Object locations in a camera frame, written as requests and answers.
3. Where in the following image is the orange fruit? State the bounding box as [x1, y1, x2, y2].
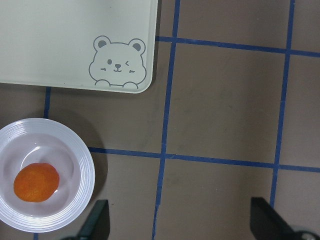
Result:
[13, 163, 60, 203]

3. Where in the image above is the cream bear tray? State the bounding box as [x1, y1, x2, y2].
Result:
[0, 0, 159, 94]

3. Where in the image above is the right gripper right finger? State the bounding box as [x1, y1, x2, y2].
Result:
[250, 197, 295, 240]

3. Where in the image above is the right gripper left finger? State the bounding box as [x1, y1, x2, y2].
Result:
[77, 199, 110, 238]

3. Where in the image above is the white round plate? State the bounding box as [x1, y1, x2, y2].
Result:
[0, 118, 95, 233]

